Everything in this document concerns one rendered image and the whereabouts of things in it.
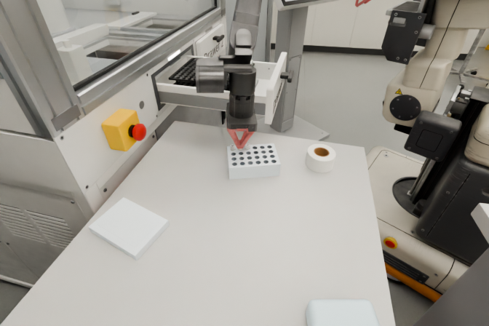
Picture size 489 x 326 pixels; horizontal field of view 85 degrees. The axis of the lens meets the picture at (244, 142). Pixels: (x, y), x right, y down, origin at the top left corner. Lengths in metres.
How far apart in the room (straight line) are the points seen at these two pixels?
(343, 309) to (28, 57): 0.60
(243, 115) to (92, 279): 0.41
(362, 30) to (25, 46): 3.73
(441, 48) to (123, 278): 1.10
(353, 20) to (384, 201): 2.89
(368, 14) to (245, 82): 3.44
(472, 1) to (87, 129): 1.08
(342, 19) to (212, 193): 3.47
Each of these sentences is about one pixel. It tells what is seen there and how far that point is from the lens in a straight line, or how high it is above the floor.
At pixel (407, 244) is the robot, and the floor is 0.27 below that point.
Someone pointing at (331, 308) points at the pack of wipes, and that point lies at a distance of 0.46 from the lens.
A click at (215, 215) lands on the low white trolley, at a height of 0.76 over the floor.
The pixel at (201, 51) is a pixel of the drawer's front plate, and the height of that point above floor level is 0.90.
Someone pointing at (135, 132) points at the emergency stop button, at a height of 0.89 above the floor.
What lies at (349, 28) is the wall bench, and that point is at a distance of 3.94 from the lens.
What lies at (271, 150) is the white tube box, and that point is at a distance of 0.68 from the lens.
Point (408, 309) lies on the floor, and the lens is 1.48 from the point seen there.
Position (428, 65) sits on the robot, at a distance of 1.11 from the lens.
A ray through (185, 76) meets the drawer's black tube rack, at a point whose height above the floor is 0.90.
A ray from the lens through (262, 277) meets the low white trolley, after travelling 0.51.
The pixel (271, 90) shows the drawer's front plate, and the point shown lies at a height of 0.92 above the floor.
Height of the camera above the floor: 1.22
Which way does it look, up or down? 37 degrees down
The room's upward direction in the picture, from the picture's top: straight up
